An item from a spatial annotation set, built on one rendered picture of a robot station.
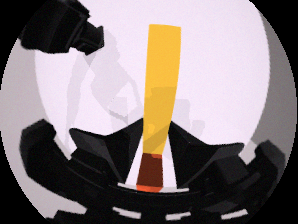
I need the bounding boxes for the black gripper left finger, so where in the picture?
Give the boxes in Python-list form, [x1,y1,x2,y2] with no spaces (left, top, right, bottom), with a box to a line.
[69,119,144,184]

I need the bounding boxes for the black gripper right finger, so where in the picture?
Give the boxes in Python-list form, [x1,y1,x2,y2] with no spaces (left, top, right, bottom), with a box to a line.
[168,121,246,189]

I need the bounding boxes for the yellow bar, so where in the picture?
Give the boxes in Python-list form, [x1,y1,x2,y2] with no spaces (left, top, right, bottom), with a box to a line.
[136,24,181,193]

